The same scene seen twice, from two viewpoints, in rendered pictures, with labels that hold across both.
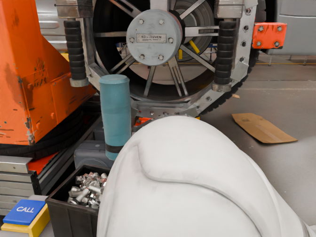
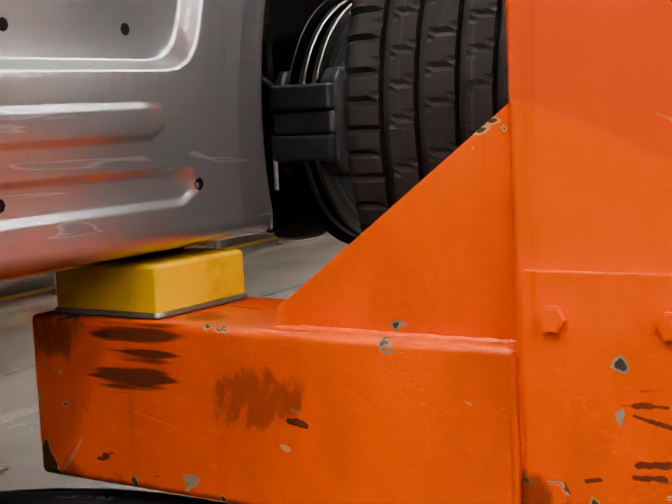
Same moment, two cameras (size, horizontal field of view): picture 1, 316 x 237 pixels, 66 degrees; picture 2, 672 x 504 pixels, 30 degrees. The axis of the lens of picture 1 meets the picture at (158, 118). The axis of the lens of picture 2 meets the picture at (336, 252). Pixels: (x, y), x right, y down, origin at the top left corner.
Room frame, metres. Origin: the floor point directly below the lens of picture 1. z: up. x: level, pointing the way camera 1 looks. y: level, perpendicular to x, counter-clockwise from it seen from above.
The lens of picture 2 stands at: (0.56, 1.42, 0.86)
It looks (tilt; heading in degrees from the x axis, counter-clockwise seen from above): 6 degrees down; 297
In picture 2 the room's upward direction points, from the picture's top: 3 degrees counter-clockwise
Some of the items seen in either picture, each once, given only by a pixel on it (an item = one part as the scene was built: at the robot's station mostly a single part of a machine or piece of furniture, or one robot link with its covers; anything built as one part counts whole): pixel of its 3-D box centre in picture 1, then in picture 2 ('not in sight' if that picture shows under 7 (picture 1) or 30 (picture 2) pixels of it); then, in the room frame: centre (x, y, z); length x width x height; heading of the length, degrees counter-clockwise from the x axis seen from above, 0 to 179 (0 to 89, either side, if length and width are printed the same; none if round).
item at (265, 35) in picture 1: (265, 35); not in sight; (0.77, -0.32, 0.85); 0.09 x 0.08 x 0.07; 83
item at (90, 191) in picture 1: (107, 205); not in sight; (0.43, 0.11, 0.51); 0.20 x 0.14 x 0.13; 74
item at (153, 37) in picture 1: (156, 36); not in sight; (0.73, 0.00, 0.85); 0.21 x 0.14 x 0.14; 173
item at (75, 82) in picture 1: (75, 52); not in sight; (0.59, 0.19, 0.83); 0.04 x 0.04 x 0.16
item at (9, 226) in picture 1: (27, 217); not in sight; (0.45, 0.32, 0.46); 0.08 x 0.08 x 0.01; 83
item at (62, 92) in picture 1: (63, 66); (293, 300); (1.11, 0.43, 0.69); 0.52 x 0.17 x 0.35; 173
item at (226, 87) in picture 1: (224, 54); not in sight; (0.55, -0.15, 0.83); 0.04 x 0.04 x 0.16
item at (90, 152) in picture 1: (110, 159); not in sight; (1.03, 0.23, 0.26); 0.42 x 0.18 x 0.35; 173
